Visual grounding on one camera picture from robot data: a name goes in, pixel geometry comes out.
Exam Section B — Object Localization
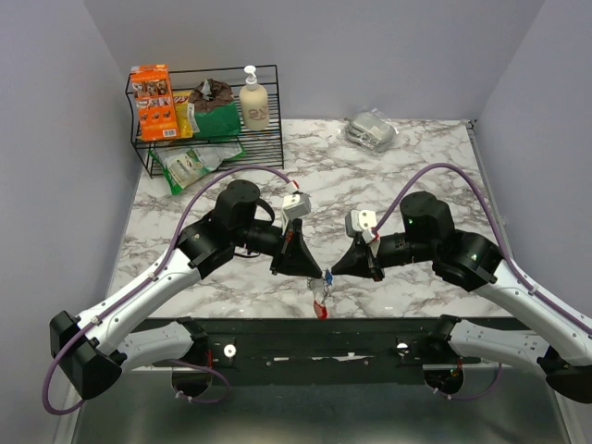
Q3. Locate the green white snack bag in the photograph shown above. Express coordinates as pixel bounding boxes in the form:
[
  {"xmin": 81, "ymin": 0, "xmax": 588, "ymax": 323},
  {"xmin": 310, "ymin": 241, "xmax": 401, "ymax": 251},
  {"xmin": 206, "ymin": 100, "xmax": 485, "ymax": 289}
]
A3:
[{"xmin": 149, "ymin": 142, "xmax": 245, "ymax": 195}]

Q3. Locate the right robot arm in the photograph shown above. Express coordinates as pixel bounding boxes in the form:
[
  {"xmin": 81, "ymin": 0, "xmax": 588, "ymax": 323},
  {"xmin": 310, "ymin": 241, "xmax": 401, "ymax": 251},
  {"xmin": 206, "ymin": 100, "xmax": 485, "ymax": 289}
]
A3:
[{"xmin": 331, "ymin": 191, "xmax": 591, "ymax": 403}]

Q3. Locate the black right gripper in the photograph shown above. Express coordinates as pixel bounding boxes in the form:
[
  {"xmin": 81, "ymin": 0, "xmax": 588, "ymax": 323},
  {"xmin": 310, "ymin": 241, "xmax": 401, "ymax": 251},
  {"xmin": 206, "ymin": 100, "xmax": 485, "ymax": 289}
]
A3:
[{"xmin": 331, "ymin": 231, "xmax": 436, "ymax": 281}]

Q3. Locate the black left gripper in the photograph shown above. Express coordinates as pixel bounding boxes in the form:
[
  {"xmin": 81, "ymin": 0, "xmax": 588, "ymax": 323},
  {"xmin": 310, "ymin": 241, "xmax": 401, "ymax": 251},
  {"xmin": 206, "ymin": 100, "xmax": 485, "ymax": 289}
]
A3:
[{"xmin": 232, "ymin": 217, "xmax": 323, "ymax": 279}]

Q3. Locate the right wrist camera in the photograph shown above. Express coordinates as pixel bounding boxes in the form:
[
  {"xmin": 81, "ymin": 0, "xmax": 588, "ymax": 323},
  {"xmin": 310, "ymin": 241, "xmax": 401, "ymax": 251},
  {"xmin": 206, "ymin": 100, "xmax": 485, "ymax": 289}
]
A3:
[{"xmin": 345, "ymin": 210, "xmax": 378, "ymax": 244}]

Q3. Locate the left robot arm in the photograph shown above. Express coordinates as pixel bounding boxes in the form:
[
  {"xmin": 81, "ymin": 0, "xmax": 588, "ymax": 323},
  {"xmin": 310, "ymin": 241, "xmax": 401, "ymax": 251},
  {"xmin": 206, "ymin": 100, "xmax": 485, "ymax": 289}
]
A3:
[{"xmin": 49, "ymin": 179, "xmax": 322, "ymax": 401}]

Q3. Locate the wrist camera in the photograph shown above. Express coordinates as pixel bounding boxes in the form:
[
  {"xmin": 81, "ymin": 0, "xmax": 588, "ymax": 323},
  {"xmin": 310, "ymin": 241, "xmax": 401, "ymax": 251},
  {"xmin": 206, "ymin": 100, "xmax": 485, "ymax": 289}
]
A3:
[
  {"xmin": 345, "ymin": 210, "xmax": 378, "ymax": 244},
  {"xmin": 281, "ymin": 192, "xmax": 312, "ymax": 222}
]

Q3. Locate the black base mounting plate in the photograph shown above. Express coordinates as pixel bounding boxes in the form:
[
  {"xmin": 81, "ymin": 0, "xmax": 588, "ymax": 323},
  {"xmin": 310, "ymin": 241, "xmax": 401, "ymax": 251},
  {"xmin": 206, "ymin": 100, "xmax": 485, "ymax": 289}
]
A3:
[{"xmin": 94, "ymin": 316, "xmax": 505, "ymax": 388}]

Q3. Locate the yellow snack bag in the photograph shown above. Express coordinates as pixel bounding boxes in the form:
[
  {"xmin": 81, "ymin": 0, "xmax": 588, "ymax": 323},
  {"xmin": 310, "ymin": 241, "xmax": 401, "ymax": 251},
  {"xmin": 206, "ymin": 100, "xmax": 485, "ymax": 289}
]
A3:
[{"xmin": 173, "ymin": 90, "xmax": 193, "ymax": 139}]

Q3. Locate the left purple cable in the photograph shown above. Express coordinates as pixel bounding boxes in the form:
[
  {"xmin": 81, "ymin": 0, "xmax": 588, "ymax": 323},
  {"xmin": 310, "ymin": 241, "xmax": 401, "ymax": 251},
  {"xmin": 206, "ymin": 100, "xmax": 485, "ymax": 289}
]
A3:
[{"xmin": 42, "ymin": 165, "xmax": 301, "ymax": 416}]

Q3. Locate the black wire shelf rack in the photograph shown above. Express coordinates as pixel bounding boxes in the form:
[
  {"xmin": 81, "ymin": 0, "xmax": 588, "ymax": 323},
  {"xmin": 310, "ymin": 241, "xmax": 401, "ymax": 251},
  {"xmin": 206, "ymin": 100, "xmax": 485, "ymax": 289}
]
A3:
[{"xmin": 126, "ymin": 65, "xmax": 284, "ymax": 178}]

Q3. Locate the orange product box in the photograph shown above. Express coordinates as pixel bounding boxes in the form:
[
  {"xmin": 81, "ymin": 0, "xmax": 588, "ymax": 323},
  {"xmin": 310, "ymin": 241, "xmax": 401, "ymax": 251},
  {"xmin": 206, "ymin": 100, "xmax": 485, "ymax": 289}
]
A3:
[{"xmin": 129, "ymin": 64, "xmax": 179, "ymax": 142}]

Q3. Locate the clear plastic wrapped package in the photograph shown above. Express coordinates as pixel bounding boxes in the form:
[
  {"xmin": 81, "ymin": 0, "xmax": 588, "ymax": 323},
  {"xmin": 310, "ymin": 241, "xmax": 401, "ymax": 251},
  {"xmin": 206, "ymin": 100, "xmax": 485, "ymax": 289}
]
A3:
[{"xmin": 344, "ymin": 108, "xmax": 399, "ymax": 153}]

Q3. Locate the green brown bag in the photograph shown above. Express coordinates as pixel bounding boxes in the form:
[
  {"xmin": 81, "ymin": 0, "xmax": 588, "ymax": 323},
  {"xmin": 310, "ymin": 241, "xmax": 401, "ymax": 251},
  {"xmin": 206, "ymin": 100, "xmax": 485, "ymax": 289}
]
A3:
[{"xmin": 188, "ymin": 79, "xmax": 241, "ymax": 139}]

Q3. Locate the cream pump soap bottle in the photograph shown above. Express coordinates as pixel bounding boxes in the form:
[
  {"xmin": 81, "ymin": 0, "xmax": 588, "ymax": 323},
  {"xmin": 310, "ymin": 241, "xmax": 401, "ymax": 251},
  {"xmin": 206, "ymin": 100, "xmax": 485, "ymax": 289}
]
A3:
[{"xmin": 239, "ymin": 65, "xmax": 270, "ymax": 131}]

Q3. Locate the red handled key organizer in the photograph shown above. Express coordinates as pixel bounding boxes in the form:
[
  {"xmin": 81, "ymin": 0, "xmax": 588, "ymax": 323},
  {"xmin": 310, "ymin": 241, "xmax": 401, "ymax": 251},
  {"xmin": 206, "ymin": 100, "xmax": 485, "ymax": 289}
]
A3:
[{"xmin": 307, "ymin": 277, "xmax": 332, "ymax": 320}]

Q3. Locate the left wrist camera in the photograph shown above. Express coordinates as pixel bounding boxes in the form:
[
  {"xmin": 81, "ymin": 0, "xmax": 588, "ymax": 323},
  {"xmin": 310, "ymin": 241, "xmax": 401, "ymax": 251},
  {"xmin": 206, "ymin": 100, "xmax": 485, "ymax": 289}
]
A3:
[{"xmin": 281, "ymin": 192, "xmax": 312, "ymax": 222}]

